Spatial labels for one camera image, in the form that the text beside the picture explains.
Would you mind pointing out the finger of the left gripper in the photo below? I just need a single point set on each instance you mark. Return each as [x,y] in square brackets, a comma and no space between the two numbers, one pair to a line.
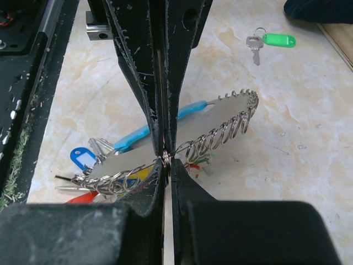
[184,23]

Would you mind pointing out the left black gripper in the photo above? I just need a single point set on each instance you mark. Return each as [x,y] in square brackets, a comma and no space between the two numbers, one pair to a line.
[131,26]

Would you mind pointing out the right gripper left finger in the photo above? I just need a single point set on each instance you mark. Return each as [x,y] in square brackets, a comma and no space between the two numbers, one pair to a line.
[126,232]

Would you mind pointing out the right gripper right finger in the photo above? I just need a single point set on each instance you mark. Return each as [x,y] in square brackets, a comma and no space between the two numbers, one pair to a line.
[211,231]

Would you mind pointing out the large keyring with blue handle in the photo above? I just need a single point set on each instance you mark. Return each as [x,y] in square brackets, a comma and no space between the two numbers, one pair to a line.
[110,171]

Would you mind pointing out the green tag key left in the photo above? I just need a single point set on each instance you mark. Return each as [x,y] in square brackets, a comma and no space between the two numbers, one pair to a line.
[261,37]

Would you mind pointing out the dark navy garment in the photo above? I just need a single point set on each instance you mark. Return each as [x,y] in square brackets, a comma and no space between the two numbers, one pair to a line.
[320,11]

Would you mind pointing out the wooden clothes rack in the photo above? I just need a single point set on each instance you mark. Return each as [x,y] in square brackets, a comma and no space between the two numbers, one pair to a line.
[340,37]

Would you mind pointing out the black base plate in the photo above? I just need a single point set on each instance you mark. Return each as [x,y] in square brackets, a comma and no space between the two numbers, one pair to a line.
[34,37]

